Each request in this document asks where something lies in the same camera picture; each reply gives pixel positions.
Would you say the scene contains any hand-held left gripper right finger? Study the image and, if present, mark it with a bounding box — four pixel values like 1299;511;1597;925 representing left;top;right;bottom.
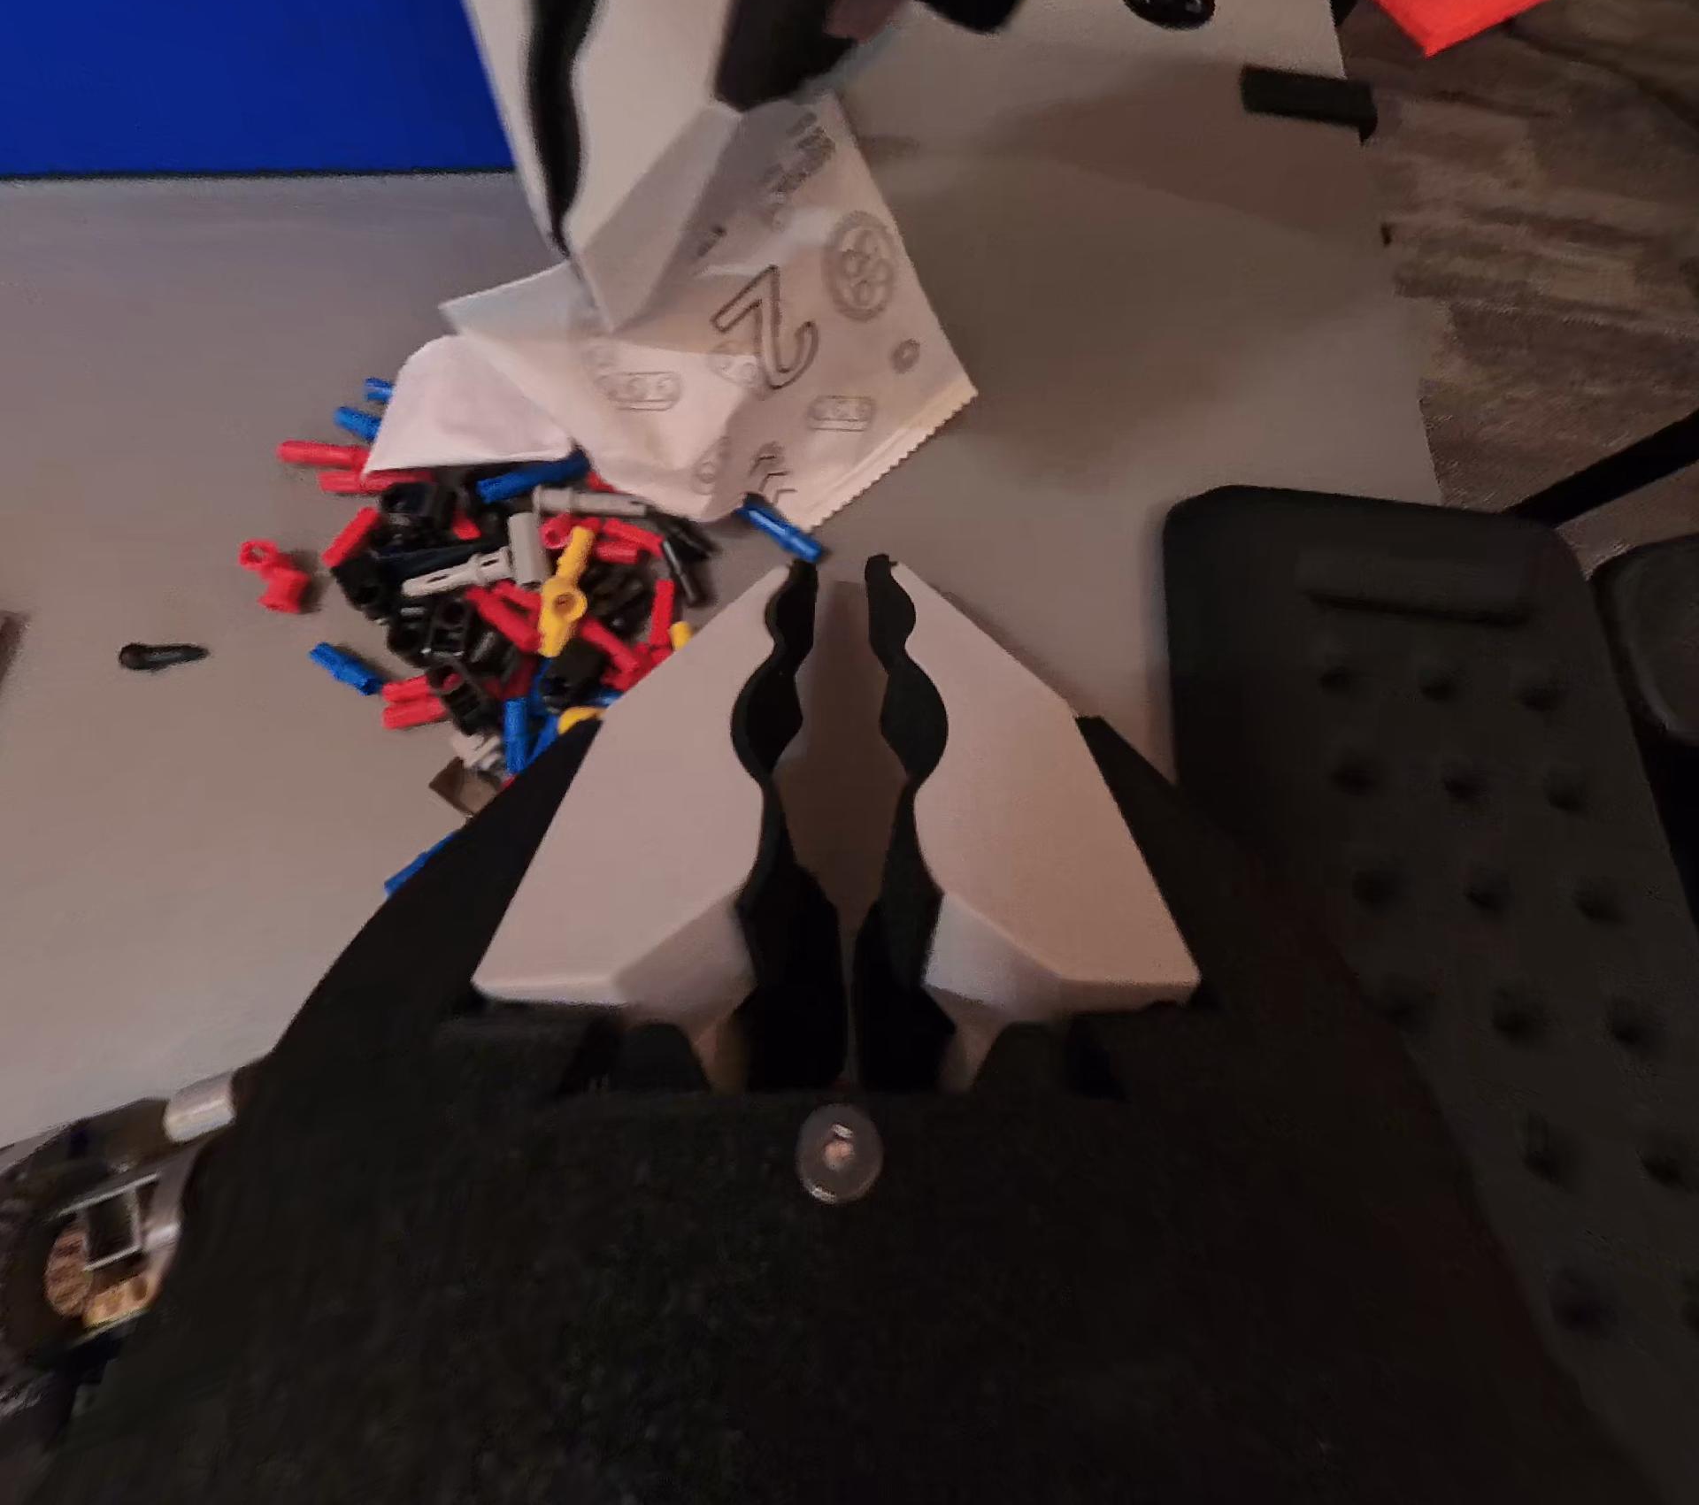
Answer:
850;555;1204;1093

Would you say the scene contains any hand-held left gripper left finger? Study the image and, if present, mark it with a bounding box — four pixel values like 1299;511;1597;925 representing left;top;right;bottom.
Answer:
471;560;850;1093

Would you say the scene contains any pile of small lego pins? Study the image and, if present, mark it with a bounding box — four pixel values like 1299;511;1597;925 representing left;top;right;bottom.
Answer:
276;378;828;897

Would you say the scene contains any small white paper bag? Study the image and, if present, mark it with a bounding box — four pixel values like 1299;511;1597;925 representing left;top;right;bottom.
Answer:
361;91;981;532

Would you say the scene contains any lego chassis assembly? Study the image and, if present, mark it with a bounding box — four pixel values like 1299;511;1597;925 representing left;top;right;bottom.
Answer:
0;1061;248;1442

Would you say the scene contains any red lego bush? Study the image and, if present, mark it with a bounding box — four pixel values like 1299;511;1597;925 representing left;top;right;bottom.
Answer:
239;541;313;613

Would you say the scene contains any black perforated pad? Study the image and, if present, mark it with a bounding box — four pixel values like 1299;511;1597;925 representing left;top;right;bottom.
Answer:
1161;486;1699;1469

